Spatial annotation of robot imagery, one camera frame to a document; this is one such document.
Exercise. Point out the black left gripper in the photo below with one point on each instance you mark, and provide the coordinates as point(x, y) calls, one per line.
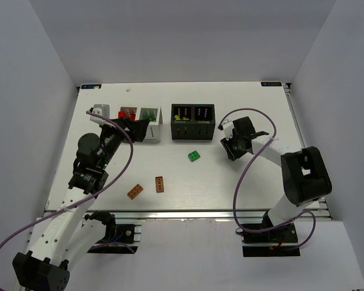
point(121, 128)

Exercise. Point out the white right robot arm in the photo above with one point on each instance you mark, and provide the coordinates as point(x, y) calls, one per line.
point(303, 171)

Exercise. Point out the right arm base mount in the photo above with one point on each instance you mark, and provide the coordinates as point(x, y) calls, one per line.
point(281, 242)

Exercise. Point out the red arch lego brick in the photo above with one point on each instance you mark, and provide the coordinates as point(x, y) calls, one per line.
point(127, 114)

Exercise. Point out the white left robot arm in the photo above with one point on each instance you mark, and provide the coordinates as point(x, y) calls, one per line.
point(72, 232)

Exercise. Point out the blue label sticker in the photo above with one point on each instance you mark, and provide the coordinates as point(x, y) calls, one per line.
point(271, 84)
point(90, 86)

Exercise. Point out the orange lego brick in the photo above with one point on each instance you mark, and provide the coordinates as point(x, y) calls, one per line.
point(135, 191)

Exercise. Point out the lime rounded lego brick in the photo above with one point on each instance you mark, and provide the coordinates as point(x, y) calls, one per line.
point(181, 118)

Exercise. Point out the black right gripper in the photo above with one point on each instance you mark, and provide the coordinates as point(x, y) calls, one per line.
point(235, 144)

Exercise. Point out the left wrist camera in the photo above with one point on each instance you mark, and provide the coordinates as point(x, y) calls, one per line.
point(99, 110)

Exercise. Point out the white two-compartment container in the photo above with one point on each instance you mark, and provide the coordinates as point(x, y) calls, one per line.
point(154, 129)

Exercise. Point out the blue label sticker right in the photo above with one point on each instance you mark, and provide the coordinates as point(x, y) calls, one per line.
point(271, 84)

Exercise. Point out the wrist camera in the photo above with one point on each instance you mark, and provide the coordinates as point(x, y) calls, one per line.
point(227, 127)
point(99, 110)

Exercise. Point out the blue label sticker left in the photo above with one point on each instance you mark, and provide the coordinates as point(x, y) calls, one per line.
point(90, 86)

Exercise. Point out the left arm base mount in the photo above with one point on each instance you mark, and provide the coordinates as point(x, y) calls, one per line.
point(119, 238)

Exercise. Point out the green square lego brick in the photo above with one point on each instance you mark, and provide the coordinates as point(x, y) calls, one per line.
point(193, 156)

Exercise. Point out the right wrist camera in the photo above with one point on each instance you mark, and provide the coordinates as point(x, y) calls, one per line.
point(227, 127)

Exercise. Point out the brown lego brick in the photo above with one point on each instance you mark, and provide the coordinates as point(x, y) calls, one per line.
point(159, 184)

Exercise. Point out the black two-compartment container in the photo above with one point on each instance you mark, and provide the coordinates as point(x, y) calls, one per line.
point(201, 125)

